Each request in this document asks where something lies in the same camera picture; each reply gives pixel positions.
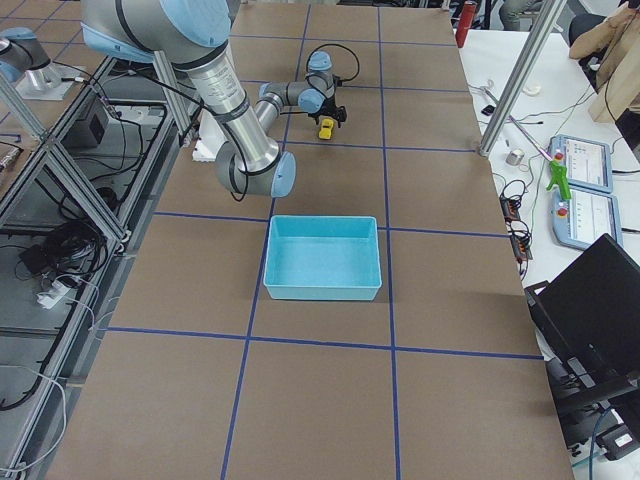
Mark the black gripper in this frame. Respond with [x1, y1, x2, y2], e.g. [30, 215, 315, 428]
[308, 74, 347, 125]

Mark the light blue plastic bin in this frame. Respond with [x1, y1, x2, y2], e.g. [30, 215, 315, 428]
[263, 215, 382, 301]

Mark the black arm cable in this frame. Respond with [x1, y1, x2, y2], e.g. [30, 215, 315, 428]
[305, 43, 362, 91]

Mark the black orange electronics board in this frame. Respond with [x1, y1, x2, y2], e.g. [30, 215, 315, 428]
[499, 195, 532, 264]

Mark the red cylinder tube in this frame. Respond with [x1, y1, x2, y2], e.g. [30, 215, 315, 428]
[455, 1, 477, 48]

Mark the near teach pendant tablet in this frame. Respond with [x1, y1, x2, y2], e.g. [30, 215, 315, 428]
[551, 187, 623, 250]

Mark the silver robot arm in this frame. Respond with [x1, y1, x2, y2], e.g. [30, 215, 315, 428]
[81, 1, 347, 200]

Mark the far teach pendant tablet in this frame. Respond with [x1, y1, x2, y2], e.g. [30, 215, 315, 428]
[549, 135, 613, 193]

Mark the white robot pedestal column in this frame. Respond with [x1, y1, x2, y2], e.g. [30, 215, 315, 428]
[192, 111, 225, 162]

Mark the aluminium frame post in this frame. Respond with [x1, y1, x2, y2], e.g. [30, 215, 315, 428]
[478, 0, 567, 157]

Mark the teach pendant tablet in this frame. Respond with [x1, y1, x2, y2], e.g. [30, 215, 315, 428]
[549, 135, 613, 193]
[551, 187, 623, 250]

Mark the seated person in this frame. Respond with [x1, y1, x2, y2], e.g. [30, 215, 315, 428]
[499, 0, 640, 96]

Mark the yellow beetle toy car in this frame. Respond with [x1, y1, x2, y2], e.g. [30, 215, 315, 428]
[318, 118, 335, 140]

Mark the reacher grabber tool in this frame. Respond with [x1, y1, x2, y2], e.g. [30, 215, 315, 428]
[479, 82, 572, 200]

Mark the small silver metal cylinder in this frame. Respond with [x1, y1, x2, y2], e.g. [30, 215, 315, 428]
[505, 148, 525, 166]

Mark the black laptop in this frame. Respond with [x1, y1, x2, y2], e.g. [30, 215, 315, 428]
[526, 234, 639, 446]

